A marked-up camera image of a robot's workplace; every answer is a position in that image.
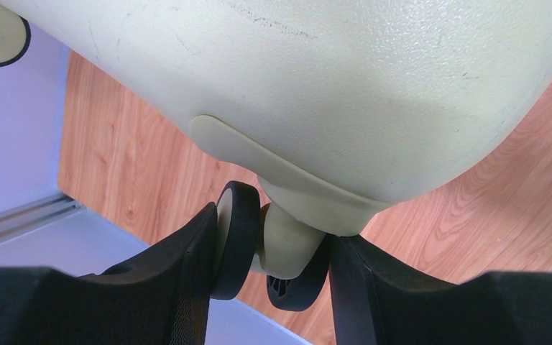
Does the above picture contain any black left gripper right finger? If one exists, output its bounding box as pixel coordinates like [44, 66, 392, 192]
[329, 236, 552, 344]

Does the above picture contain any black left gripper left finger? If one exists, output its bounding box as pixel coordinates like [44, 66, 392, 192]
[0, 203, 217, 344]

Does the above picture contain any cream suitcase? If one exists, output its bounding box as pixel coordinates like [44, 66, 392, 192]
[0, 1, 552, 310]

